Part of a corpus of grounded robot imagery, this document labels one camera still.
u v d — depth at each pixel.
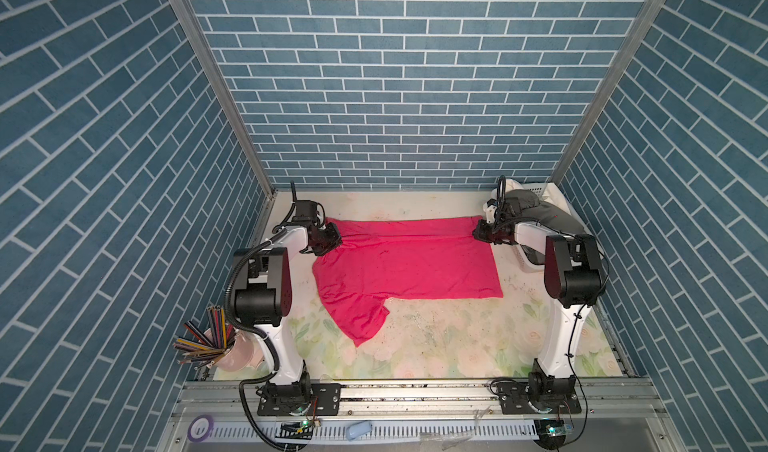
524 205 1.05
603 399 0.76
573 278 0.56
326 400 0.74
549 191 1.09
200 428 0.70
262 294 0.52
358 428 0.69
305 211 0.80
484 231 0.95
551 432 0.70
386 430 0.71
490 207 0.98
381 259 1.02
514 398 0.74
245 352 0.76
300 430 0.71
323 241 0.86
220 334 0.75
